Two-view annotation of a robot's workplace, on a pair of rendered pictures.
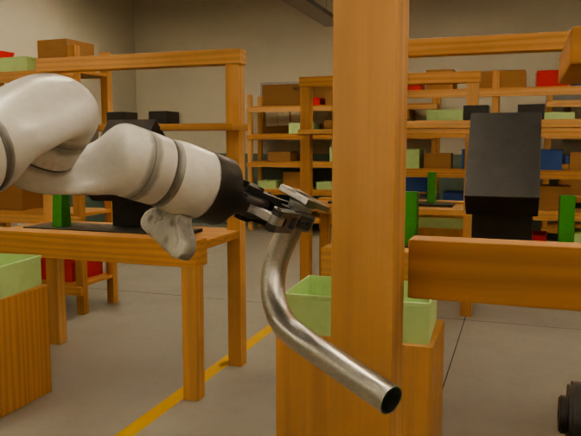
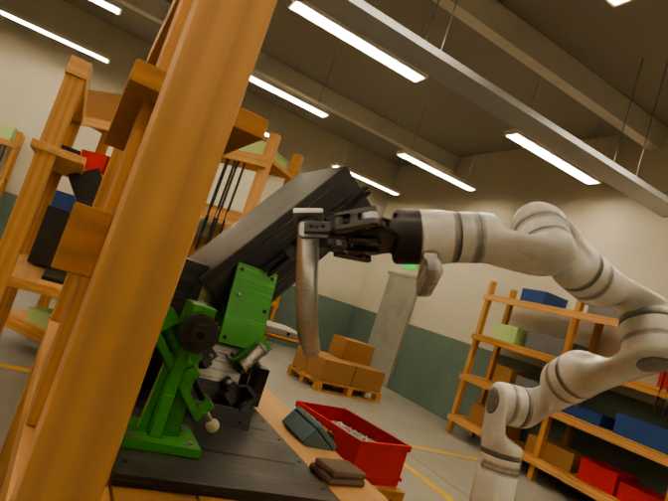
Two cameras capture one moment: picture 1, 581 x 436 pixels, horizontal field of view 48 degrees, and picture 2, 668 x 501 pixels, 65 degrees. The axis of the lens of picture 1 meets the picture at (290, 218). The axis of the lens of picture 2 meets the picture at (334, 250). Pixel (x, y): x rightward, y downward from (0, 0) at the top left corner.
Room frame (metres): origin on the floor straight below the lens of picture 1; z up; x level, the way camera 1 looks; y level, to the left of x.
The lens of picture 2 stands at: (1.27, 0.52, 1.26)
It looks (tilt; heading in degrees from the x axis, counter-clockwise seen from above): 5 degrees up; 225
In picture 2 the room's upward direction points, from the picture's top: 18 degrees clockwise
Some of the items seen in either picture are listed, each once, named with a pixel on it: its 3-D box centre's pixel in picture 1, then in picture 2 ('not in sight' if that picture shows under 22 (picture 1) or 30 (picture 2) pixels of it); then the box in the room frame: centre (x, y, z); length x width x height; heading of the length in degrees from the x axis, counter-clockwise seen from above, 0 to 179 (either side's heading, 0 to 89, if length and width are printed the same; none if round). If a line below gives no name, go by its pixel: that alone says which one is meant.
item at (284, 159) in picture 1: (341, 163); not in sight; (10.42, -0.80, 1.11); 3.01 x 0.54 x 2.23; 71
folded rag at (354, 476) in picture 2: not in sight; (338, 471); (0.34, -0.18, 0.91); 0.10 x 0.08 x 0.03; 168
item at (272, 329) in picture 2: not in sight; (235, 318); (0.31, -0.72, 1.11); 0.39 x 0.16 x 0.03; 161
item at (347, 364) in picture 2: not in sight; (340, 364); (-4.80, -4.60, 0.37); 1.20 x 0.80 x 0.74; 169
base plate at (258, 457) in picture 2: not in sight; (180, 395); (0.43, -0.67, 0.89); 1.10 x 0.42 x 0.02; 71
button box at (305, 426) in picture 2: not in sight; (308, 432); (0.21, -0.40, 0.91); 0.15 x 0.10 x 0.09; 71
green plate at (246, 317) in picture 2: not in sight; (245, 305); (0.40, -0.58, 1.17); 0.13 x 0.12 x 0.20; 71
